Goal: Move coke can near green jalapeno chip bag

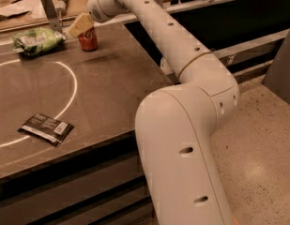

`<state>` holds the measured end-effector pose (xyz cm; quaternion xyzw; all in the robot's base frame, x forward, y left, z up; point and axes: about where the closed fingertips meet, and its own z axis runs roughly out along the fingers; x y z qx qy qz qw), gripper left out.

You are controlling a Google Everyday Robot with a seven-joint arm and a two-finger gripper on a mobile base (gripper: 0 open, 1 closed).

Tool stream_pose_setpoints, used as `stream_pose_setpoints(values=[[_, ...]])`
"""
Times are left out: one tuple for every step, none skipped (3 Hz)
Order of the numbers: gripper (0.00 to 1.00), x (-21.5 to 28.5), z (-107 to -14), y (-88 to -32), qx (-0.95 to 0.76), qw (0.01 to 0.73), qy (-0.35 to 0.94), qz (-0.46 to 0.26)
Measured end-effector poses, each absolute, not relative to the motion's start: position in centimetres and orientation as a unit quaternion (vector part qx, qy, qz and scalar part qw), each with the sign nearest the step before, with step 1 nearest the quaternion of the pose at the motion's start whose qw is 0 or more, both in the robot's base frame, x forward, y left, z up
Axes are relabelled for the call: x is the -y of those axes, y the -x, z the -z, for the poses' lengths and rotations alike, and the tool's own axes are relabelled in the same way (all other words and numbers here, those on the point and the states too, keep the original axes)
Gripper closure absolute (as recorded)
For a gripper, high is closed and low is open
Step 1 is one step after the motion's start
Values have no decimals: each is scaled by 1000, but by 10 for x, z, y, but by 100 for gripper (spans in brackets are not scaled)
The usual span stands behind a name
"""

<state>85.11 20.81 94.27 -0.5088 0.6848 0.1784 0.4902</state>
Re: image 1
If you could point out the clear sanitizer bottle left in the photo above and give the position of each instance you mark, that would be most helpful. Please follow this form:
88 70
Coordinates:
164 66

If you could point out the grey metal bracket post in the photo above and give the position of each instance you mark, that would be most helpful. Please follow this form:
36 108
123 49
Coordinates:
51 15

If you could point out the red coke can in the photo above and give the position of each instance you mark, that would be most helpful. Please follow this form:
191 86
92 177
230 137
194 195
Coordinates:
88 40

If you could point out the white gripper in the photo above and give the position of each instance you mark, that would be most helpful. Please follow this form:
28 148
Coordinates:
96 7

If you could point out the grey drawer cabinet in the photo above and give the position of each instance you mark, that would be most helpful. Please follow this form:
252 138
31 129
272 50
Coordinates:
99 182

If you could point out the caulk tube on desk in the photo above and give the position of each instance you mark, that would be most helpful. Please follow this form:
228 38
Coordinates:
61 6

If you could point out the white paper sheets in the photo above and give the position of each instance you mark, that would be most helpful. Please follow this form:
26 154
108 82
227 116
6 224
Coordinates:
24 6

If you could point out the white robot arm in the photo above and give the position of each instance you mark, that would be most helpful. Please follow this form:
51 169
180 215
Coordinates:
173 125

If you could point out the black snack packet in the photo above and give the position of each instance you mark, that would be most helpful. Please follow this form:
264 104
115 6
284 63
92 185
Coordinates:
47 128

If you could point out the green jalapeno chip bag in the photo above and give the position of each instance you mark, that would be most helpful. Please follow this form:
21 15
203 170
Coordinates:
37 41

